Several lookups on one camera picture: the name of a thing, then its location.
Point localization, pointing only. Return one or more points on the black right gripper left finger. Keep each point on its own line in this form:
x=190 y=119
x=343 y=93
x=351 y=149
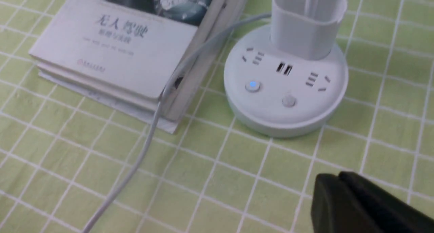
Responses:
x=335 y=209

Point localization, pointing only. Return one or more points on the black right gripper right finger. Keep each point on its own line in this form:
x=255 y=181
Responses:
x=390 y=214

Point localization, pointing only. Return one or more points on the white desk lamp with sockets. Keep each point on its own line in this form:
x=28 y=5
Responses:
x=287 y=78

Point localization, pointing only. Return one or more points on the white bottom book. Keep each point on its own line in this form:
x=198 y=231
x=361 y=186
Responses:
x=182 y=90

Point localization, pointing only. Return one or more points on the white book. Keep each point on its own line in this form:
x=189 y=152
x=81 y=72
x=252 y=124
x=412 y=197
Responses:
x=132 y=45
x=182 y=90

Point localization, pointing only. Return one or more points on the white top book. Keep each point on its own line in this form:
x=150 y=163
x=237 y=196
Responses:
x=132 y=45

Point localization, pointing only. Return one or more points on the green checkered tablecloth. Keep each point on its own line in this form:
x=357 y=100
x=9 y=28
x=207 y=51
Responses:
x=62 y=153

